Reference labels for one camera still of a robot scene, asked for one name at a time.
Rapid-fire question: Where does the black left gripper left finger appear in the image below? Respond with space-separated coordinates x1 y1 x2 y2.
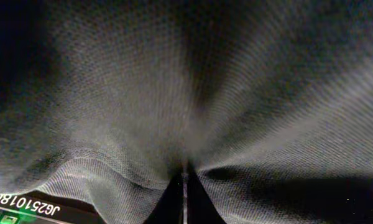
144 171 184 224

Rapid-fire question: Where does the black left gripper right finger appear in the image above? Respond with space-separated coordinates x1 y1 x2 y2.
186 164 226 224

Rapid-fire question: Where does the black polo shirt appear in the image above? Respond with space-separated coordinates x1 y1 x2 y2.
0 0 373 223

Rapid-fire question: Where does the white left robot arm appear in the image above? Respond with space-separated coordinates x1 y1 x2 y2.
0 160 224 224

